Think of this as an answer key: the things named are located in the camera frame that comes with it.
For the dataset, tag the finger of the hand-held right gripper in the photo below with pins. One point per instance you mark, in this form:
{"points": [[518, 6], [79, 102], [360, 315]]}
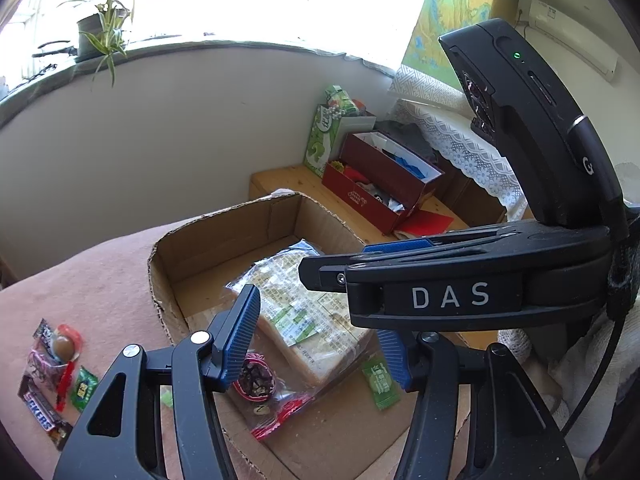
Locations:
{"points": [[325, 272], [400, 245]]}

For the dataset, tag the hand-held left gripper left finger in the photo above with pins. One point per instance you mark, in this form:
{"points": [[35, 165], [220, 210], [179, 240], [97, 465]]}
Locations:
{"points": [[240, 342]]}

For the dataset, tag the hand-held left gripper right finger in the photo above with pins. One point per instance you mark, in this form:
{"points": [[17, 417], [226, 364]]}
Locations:
{"points": [[395, 360]]}

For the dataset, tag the cardboard box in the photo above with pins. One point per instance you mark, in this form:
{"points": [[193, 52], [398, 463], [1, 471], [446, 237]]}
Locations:
{"points": [[225, 240]]}

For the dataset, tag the brown egg snack packet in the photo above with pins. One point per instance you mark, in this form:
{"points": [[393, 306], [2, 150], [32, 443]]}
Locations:
{"points": [[64, 346]]}

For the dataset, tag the brown printed chocolate bar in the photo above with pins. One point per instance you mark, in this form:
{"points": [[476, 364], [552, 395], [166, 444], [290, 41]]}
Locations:
{"points": [[40, 410]]}

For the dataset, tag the person's right hand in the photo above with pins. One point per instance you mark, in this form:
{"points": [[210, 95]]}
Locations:
{"points": [[622, 360]]}

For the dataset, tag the red paper sheet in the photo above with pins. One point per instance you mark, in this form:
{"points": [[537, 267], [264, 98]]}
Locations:
{"points": [[425, 225]]}

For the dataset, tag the dark red dried fruit packet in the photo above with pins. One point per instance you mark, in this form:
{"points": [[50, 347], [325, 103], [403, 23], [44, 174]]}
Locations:
{"points": [[257, 380]]}

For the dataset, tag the clear sliced bread packet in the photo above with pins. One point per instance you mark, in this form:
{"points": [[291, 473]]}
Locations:
{"points": [[300, 310]]}

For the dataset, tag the white lace cloth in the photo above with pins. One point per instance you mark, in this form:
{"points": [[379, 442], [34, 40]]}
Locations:
{"points": [[465, 150]]}

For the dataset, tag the dark red shoe box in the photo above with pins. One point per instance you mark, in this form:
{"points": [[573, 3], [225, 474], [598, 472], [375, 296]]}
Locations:
{"points": [[360, 195]]}

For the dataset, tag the clear packet with green candy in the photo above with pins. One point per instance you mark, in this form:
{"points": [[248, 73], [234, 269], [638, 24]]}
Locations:
{"points": [[166, 398]]}

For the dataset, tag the dark cloth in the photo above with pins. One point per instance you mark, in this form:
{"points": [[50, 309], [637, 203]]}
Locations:
{"points": [[407, 135]]}

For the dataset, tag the green printed carton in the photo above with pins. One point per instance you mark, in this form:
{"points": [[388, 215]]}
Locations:
{"points": [[320, 142]]}

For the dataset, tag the white air conditioner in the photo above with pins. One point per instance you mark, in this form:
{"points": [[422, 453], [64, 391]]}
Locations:
{"points": [[570, 30]]}

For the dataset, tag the green drink packet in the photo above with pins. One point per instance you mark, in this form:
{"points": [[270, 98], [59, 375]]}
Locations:
{"points": [[342, 100]]}

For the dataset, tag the red snack stick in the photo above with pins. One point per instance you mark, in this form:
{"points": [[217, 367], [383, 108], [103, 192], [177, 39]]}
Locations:
{"points": [[65, 387]]}

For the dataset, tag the black candy packet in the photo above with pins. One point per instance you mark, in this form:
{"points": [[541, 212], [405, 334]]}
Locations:
{"points": [[44, 331]]}

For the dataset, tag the small dark chocolate bar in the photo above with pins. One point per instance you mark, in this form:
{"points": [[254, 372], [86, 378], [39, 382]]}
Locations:
{"points": [[62, 435]]}

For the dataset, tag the pink patterned snack packet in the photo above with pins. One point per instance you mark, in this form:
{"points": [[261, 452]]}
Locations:
{"points": [[41, 366]]}

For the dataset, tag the potted spider plant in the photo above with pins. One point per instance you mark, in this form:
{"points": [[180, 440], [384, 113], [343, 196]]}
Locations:
{"points": [[105, 27]]}

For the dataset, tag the wall map poster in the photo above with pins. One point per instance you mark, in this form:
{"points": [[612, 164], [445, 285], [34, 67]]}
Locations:
{"points": [[450, 10]]}

